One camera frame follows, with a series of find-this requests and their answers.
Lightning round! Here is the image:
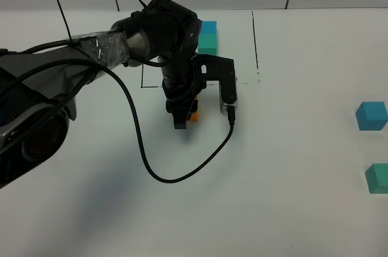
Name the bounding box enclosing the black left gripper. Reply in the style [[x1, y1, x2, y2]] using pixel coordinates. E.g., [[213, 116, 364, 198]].
[[161, 52, 206, 130]]

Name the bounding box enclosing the blue template block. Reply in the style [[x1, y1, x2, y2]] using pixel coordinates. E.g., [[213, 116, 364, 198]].
[[200, 21, 217, 35]]

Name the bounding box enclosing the green template block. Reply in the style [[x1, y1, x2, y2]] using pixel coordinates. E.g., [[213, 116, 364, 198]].
[[198, 33, 218, 56]]

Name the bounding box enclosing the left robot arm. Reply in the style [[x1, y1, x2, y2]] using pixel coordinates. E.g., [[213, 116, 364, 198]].
[[1, 0, 202, 186]]

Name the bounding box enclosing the black cable tie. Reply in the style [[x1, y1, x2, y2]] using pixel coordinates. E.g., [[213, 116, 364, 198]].
[[56, 0, 73, 42]]

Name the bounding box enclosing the orange block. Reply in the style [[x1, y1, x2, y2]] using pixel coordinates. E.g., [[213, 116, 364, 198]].
[[187, 96, 198, 121]]

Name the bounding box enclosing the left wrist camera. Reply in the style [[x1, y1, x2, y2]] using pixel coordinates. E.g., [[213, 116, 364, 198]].
[[196, 54, 237, 116]]

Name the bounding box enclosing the black left camera cable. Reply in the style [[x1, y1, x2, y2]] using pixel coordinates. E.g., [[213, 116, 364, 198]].
[[0, 58, 236, 184]]

